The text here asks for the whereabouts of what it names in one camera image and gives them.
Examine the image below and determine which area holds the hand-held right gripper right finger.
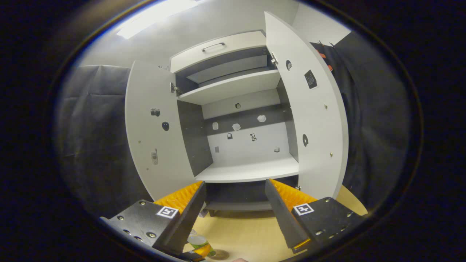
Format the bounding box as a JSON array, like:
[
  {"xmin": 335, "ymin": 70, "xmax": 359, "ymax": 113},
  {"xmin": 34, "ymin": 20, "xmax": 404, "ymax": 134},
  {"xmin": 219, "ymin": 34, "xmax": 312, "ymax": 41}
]
[{"xmin": 264, "ymin": 179, "xmax": 363, "ymax": 254}]

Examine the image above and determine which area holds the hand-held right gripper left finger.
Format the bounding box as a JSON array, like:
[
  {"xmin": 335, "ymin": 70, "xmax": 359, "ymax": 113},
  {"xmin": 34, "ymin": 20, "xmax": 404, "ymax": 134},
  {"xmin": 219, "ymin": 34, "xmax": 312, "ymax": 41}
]
[{"xmin": 100, "ymin": 181, "xmax": 206, "ymax": 256}]

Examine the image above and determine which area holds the green bottle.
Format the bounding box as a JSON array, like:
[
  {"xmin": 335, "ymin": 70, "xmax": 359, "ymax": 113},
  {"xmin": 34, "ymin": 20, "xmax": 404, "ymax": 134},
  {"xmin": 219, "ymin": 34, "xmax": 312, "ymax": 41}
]
[{"xmin": 187, "ymin": 229, "xmax": 216, "ymax": 257}]

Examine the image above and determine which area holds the white cabinet door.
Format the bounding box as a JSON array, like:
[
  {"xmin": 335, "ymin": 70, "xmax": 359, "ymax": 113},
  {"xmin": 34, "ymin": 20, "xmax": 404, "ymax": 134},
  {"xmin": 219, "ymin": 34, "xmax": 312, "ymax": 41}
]
[
  {"xmin": 125, "ymin": 60, "xmax": 197, "ymax": 201},
  {"xmin": 264, "ymin": 12, "xmax": 349, "ymax": 200}
]

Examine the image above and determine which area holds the white cabinet shelf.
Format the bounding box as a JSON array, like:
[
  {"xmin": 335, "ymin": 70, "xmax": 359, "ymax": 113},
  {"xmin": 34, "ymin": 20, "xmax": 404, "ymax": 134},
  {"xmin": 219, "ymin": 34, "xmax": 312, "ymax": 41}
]
[
  {"xmin": 177, "ymin": 70, "xmax": 281, "ymax": 106},
  {"xmin": 195, "ymin": 156, "xmax": 300, "ymax": 183}
]

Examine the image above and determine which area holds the white cabinet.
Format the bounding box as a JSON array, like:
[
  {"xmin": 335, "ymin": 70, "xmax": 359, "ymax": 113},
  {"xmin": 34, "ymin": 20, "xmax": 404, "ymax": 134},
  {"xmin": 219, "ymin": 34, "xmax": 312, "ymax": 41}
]
[{"xmin": 169, "ymin": 30, "xmax": 301, "ymax": 219}]

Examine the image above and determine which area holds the white cabinet drawer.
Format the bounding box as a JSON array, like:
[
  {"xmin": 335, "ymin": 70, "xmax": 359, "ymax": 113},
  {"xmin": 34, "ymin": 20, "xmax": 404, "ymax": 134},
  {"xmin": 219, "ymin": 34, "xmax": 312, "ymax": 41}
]
[{"xmin": 170, "ymin": 31, "xmax": 267, "ymax": 73}]

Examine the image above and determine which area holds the metal drawer handle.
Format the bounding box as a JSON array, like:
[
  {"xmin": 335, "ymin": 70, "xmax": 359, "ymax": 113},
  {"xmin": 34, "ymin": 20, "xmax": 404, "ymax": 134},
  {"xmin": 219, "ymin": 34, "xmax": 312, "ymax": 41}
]
[{"xmin": 201, "ymin": 42, "xmax": 226, "ymax": 52}]

